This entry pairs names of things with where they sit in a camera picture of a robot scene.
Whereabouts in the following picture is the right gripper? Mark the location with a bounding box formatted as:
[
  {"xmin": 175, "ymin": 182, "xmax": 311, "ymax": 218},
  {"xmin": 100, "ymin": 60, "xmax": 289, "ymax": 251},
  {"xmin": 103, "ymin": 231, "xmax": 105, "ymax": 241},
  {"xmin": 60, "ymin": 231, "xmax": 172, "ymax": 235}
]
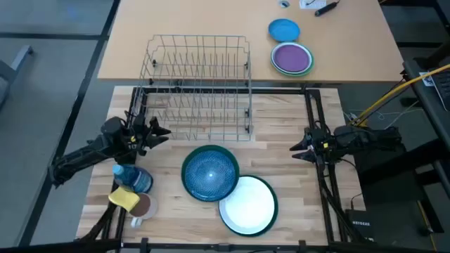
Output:
[{"xmin": 289, "ymin": 126, "xmax": 335, "ymax": 166}]

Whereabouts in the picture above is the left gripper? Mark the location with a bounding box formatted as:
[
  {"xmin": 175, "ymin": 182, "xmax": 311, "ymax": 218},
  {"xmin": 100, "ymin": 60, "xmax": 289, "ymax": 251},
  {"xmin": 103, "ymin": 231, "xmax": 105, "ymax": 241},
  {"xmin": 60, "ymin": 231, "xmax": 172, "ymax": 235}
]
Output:
[{"xmin": 129, "ymin": 112, "xmax": 172, "ymax": 157}]

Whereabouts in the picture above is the white plate with green underside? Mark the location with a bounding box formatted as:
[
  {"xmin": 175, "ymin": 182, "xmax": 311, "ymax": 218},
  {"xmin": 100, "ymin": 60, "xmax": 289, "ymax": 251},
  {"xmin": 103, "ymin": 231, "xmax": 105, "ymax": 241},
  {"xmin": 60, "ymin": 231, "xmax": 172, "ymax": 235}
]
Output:
[{"xmin": 217, "ymin": 174, "xmax": 279, "ymax": 238}]

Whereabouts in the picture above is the blue water bottle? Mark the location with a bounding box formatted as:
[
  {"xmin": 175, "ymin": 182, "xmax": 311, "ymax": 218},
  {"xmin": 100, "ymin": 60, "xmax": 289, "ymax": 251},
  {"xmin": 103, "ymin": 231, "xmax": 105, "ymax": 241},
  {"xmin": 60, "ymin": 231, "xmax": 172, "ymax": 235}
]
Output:
[{"xmin": 112, "ymin": 163, "xmax": 154, "ymax": 194}]

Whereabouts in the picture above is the yellow sponge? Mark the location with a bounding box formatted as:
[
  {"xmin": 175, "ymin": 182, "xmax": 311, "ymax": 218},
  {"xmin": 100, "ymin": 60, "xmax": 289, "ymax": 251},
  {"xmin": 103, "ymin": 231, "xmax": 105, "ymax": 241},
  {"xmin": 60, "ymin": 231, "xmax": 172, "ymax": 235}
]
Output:
[{"xmin": 108, "ymin": 186, "xmax": 141, "ymax": 212}]

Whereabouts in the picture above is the white mug with brown drink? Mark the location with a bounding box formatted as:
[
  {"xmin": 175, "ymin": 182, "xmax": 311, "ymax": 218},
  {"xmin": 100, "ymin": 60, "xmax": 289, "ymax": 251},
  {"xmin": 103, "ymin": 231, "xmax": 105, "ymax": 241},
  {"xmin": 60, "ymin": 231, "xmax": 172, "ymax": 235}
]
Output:
[{"xmin": 128, "ymin": 192, "xmax": 158, "ymax": 228}]

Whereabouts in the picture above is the light green plate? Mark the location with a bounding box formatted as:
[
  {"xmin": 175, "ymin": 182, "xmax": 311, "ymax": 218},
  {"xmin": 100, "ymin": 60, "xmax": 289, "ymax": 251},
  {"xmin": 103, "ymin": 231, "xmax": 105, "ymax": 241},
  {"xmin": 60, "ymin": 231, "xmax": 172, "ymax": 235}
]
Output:
[{"xmin": 269, "ymin": 41, "xmax": 315, "ymax": 77}]

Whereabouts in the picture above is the light wood desk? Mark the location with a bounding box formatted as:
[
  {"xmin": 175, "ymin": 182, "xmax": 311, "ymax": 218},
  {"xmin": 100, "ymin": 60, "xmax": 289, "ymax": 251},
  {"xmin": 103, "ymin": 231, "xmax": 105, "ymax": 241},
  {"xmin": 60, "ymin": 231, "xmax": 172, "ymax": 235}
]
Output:
[{"xmin": 97, "ymin": 0, "xmax": 405, "ymax": 84}]

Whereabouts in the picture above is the light blue plate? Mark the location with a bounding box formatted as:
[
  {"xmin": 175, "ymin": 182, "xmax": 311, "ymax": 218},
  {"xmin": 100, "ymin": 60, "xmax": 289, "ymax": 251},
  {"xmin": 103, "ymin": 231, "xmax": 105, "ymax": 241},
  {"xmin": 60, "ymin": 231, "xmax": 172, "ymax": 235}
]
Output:
[{"xmin": 268, "ymin": 18, "xmax": 302, "ymax": 43}]

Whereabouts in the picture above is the black desk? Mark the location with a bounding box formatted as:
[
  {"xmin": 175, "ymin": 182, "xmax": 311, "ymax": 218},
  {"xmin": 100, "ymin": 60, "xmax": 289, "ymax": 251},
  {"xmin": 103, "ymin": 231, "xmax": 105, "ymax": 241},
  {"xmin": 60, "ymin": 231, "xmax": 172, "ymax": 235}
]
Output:
[{"xmin": 402, "ymin": 58, "xmax": 450, "ymax": 197}]

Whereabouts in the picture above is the white printed label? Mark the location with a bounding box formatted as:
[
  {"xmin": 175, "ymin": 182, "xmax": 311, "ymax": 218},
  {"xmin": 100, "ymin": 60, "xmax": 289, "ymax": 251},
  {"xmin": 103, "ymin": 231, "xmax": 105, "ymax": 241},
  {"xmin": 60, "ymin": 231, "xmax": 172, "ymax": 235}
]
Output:
[{"xmin": 419, "ymin": 71, "xmax": 436, "ymax": 88}]

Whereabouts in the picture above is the black handheld tool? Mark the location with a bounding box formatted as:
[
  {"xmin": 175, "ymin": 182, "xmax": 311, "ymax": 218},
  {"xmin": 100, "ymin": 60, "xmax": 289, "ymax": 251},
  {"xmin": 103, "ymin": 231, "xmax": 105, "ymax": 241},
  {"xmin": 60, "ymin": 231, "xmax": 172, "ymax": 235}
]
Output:
[{"xmin": 314, "ymin": 1, "xmax": 340, "ymax": 18}]

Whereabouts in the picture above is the black keyboard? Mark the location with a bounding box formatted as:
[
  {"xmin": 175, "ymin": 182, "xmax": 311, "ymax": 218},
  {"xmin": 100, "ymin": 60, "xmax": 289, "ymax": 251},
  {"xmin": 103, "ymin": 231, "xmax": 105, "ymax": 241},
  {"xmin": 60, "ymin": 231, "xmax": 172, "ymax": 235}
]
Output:
[{"xmin": 430, "ymin": 68, "xmax": 450, "ymax": 112}]

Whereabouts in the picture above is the black table frame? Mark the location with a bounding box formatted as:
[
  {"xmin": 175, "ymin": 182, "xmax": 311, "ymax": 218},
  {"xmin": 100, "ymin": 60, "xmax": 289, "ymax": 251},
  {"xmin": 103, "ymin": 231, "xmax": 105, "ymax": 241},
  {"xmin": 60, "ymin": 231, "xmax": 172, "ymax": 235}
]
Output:
[{"xmin": 75, "ymin": 86, "xmax": 373, "ymax": 253}]

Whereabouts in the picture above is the black cable bundle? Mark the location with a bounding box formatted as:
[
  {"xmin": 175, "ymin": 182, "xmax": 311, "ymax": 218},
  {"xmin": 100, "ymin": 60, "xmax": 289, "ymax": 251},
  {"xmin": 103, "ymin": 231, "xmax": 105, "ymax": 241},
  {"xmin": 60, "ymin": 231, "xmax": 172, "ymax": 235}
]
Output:
[
  {"xmin": 318, "ymin": 164, "xmax": 356, "ymax": 243},
  {"xmin": 79, "ymin": 202, "xmax": 119, "ymax": 243}
]

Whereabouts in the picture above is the grey wire dish rack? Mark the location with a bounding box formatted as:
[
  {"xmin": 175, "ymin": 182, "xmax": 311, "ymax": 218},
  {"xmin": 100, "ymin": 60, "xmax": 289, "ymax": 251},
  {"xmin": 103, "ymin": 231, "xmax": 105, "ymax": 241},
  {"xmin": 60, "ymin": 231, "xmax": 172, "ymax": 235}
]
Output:
[{"xmin": 135, "ymin": 34, "xmax": 255, "ymax": 143}]

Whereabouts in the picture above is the black Netgear network switch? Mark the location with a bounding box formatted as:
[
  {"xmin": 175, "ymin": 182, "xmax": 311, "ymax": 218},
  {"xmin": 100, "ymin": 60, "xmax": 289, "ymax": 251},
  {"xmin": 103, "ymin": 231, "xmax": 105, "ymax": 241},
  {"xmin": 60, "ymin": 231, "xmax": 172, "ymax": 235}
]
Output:
[{"xmin": 345, "ymin": 209, "xmax": 375, "ymax": 240}]

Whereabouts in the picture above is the yellow cable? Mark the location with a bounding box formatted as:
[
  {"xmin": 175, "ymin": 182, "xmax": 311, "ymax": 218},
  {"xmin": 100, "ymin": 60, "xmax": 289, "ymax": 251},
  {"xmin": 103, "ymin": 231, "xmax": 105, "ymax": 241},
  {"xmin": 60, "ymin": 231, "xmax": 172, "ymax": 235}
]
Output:
[{"xmin": 351, "ymin": 63, "xmax": 450, "ymax": 128}]

